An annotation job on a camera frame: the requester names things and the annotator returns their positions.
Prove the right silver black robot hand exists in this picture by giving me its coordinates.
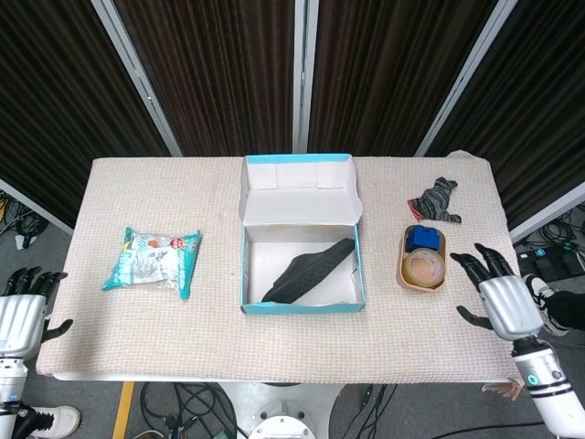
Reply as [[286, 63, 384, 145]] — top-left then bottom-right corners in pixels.
[[450, 242, 546, 342]]

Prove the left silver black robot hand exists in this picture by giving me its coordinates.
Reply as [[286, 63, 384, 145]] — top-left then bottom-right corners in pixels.
[[0, 266, 74, 359]]

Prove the black shoe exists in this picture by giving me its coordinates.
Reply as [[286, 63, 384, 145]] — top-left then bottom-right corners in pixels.
[[261, 237, 357, 305]]

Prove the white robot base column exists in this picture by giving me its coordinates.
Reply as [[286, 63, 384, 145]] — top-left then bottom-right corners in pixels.
[[213, 381, 345, 439]]

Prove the light blue shoe box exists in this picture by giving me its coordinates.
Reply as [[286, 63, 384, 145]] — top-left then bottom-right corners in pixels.
[[238, 154, 368, 317]]

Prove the black white sneaker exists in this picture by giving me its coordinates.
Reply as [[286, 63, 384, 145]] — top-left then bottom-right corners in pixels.
[[524, 273, 570, 338]]

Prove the black power strip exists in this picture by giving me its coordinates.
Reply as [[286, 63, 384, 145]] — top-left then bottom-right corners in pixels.
[[519, 248, 585, 278]]

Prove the beige oval tray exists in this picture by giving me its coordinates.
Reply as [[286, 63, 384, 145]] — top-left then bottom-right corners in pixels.
[[395, 223, 448, 293]]

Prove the clear packing tape roll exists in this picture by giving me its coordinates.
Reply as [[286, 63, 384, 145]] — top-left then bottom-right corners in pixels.
[[401, 249, 445, 282]]

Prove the blue plastic block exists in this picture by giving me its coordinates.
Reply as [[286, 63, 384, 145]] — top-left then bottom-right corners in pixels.
[[405, 224, 441, 253]]

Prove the grey striped sock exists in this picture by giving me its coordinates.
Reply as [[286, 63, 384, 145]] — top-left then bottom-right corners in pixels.
[[407, 176, 463, 227]]

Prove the yellow floor tape strip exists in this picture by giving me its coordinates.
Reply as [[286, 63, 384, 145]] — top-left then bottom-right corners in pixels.
[[111, 381, 137, 439]]

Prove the teal white snack bag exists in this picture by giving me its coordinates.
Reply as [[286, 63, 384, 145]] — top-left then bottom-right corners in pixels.
[[101, 226, 204, 302]]

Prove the beige waffle table cloth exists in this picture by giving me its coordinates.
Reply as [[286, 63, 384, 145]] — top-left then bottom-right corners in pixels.
[[35, 150, 525, 383]]

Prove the dark brown partition panel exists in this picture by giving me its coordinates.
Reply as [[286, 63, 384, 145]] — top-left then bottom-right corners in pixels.
[[0, 0, 171, 226], [314, 0, 500, 155], [112, 0, 297, 155], [431, 0, 585, 230]]

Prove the black cable bundle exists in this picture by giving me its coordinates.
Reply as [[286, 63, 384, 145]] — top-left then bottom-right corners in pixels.
[[0, 189, 49, 252], [515, 208, 585, 257], [136, 381, 239, 439]]

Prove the silver partition post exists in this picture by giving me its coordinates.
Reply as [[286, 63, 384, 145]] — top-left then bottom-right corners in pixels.
[[412, 0, 527, 157], [292, 0, 321, 155], [90, 0, 184, 157]]

